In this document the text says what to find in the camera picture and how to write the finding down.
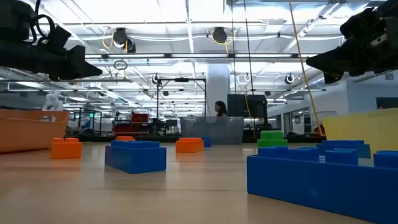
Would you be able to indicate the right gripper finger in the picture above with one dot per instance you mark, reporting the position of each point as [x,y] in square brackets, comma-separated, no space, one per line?
[333,77]
[332,62]

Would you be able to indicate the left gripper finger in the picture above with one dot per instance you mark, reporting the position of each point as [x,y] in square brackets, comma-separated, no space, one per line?
[77,67]

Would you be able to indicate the blue toy building block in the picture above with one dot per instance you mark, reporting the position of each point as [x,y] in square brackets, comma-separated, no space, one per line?
[311,183]
[207,142]
[342,143]
[135,158]

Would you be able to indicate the orange toy building block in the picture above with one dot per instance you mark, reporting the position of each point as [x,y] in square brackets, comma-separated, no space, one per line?
[125,138]
[66,151]
[189,146]

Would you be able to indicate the green toy building block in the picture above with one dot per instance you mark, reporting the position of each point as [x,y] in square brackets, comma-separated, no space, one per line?
[272,142]

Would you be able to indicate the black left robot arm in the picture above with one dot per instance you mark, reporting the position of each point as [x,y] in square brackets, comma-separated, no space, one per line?
[15,18]

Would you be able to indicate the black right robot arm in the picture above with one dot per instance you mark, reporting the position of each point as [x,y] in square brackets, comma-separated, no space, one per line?
[390,7]

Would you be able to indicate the white robot figure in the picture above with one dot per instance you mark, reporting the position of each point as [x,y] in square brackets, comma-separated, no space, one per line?
[53,102]

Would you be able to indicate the person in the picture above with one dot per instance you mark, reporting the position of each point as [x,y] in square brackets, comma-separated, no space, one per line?
[220,109]
[380,107]

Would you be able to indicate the yellow translucent plastic bin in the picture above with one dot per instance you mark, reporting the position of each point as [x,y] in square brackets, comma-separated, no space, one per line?
[373,127]

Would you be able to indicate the orange plastic bin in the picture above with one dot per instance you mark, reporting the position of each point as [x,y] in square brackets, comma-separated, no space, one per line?
[25,130]

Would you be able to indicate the red tool cart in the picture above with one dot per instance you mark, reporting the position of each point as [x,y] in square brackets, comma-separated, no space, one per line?
[140,119]

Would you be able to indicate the black equipment rack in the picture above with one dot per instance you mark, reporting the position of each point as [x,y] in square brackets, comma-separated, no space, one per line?
[245,105]

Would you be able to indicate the white building column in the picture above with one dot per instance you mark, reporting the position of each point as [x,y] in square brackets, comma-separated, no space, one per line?
[217,84]

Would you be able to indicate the grey translucent plastic bin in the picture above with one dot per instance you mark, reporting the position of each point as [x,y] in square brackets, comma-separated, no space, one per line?
[217,130]

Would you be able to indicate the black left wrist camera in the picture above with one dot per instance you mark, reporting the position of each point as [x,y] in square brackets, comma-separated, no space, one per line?
[59,39]

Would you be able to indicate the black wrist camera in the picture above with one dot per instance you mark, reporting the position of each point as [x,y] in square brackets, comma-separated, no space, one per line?
[59,39]
[357,26]

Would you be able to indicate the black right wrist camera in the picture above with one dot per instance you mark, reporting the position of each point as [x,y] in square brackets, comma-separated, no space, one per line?
[357,26]

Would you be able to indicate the dark wall monitor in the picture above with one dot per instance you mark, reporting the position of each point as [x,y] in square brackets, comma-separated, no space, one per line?
[390,101]

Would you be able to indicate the black metal frame rig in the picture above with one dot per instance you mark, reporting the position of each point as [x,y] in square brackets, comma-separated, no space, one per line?
[182,80]

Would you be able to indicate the black metal table frame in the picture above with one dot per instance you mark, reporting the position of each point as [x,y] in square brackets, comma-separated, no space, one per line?
[161,139]

